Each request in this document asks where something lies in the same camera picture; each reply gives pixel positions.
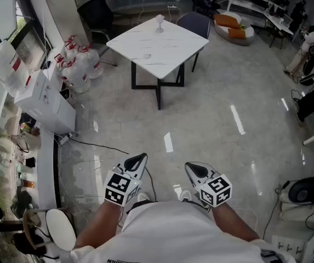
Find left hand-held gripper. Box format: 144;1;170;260
103;152;149;207

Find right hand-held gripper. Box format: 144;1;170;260
184;162;233;208

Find person's left forearm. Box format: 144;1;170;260
74;200;132;249

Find person's right forearm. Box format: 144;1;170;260
210;203;260;242

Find person's right white shoe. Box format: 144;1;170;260
179;190;192;203

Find person's black shorts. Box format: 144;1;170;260
125;200;212;215

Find person's white t-shirt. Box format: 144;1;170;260
60;200;297;263

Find white marble square table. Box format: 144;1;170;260
131;52;201;111

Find white curved counter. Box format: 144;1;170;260
0;89;61;263

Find small cream black appliance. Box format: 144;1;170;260
59;88;77;106

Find white round stool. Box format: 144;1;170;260
45;208;77;251

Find white cloth bag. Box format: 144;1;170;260
278;193;314;223

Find clear plastic water jug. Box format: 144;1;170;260
54;53;66;71
0;39;33;98
59;58;92;94
63;35;81;61
77;44;104;79

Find white water dispenser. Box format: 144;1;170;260
14;70;77;135

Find grey lantern-shaped ornament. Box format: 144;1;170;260
155;14;165;34

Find orange cushion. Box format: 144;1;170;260
227;28;247;40
214;14;241;29

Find white lounge seat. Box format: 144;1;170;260
213;12;255;47

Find dark blue chair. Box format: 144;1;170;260
176;11;212;73

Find black mesh office chair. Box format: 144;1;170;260
77;0;119;67

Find black framed window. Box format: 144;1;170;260
0;0;53;73

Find white shelving unit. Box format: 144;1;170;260
216;0;294;19

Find black floor cable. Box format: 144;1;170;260
68;136;157;202

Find white cable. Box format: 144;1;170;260
136;0;150;26

